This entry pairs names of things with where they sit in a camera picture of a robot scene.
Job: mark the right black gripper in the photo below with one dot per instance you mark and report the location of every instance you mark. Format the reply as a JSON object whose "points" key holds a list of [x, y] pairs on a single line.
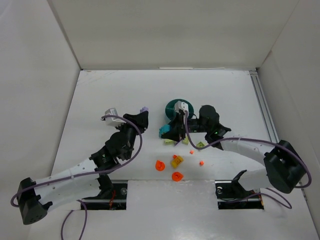
{"points": [[179, 127]]}

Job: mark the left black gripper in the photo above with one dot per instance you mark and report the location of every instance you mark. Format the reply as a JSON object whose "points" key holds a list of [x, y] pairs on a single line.
{"points": [[136, 120]]}

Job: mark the purple lego brick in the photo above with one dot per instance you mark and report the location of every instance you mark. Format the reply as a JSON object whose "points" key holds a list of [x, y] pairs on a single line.
{"points": [[144, 109]]}

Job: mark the teal printed lego brick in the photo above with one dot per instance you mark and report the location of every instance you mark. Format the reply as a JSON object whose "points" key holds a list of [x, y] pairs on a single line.
{"points": [[164, 129]]}

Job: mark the teal divided round container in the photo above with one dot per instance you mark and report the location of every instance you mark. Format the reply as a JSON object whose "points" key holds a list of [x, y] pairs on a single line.
{"points": [[170, 113]]}

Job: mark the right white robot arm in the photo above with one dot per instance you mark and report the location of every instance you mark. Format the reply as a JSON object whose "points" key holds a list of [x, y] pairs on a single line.
{"points": [[283, 168]]}

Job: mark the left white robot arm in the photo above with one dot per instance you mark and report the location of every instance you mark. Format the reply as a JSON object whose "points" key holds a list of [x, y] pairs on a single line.
{"points": [[89, 178]]}

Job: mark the light green sloped lego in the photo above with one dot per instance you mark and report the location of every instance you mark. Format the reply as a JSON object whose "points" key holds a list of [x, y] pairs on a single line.
{"points": [[168, 142]]}

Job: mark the light green small lego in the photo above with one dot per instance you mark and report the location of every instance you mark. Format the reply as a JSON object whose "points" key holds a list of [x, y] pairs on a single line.
{"points": [[185, 141]]}

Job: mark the light green square lego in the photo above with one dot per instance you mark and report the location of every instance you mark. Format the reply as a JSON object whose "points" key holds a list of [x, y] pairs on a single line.
{"points": [[200, 144]]}

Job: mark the golden yellow curved lego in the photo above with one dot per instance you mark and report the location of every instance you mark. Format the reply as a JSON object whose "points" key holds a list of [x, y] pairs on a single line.
{"points": [[176, 162]]}

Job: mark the orange round lego left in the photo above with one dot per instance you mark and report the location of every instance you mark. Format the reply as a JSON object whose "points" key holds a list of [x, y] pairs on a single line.
{"points": [[160, 165]]}

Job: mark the orange round lego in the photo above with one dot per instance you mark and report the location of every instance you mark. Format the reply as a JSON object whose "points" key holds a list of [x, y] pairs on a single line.
{"points": [[160, 165], [177, 176]]}

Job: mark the orange round lego lower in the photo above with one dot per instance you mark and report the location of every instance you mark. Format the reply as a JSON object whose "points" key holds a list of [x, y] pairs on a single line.
{"points": [[177, 176]]}

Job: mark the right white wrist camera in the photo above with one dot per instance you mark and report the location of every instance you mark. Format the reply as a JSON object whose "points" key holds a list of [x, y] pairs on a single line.
{"points": [[181, 106]]}

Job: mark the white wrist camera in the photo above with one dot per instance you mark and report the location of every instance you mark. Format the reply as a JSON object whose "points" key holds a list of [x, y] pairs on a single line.
{"points": [[111, 118], [181, 106]]}

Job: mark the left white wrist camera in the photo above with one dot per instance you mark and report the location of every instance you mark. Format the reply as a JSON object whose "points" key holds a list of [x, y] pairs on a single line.
{"points": [[111, 118]]}

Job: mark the aluminium rail right edge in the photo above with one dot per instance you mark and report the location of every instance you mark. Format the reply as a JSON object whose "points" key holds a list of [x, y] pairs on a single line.
{"points": [[264, 108]]}

